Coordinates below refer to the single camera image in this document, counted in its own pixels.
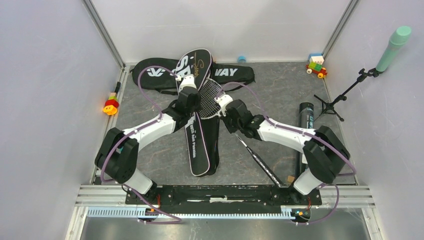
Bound white frame racket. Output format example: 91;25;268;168
198;78;285;188

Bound black sport racket bag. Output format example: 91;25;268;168
176;48;219;177

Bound black crossway racket bag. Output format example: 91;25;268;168
131;57;255;96

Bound black shuttlecock tube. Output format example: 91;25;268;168
296;102;314;177

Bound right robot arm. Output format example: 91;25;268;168
219;99;351;204

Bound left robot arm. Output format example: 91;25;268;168
94;86;200;204

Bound blue cylinder block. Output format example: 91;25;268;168
237;55;247;63

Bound red yellow toy blocks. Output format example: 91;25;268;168
102;92;120;116

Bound small wooden cube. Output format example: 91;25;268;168
287;175;296;184

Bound black microphone tripod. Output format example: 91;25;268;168
314;68;383;122

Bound green blue blocks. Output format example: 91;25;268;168
305;53;328;79

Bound green microphone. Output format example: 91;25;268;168
375;25;412;73

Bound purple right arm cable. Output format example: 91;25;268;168
215;81;358;226

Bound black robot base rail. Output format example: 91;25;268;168
144;184;323;214

